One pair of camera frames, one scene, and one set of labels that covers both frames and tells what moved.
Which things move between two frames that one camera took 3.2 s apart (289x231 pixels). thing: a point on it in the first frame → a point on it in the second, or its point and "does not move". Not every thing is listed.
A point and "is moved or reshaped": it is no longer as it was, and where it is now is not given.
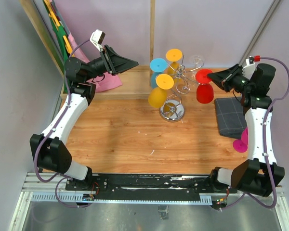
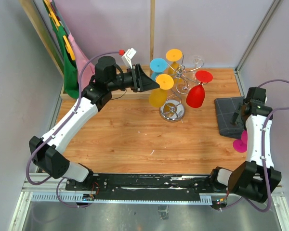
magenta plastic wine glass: x=241 y=145 does not move
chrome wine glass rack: x=172 y=109 does not move
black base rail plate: x=149 y=186 does not move
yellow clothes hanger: x=52 y=15 does not move
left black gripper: x=115 y=64 → x=141 y=82
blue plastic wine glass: x=157 y=66 does not move
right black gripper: x=224 y=78 → x=237 y=119
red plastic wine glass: x=204 y=90 is moved or reshaped
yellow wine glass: x=157 y=96 does not move
